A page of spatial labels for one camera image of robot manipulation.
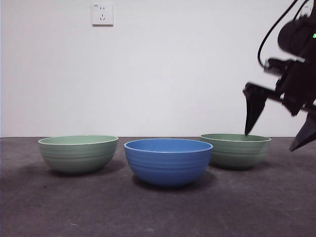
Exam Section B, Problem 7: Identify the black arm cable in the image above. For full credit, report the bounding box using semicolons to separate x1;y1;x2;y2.
257;0;300;69
292;0;311;23

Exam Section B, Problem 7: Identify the blue ribbed bowl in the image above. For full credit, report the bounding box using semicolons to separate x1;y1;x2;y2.
123;138;214;187

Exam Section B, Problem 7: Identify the green ribbed bowl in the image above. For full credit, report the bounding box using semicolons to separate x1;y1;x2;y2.
199;133;272;170
38;135;119;175

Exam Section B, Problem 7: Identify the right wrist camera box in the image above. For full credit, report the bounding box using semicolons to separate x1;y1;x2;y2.
263;58;298;76

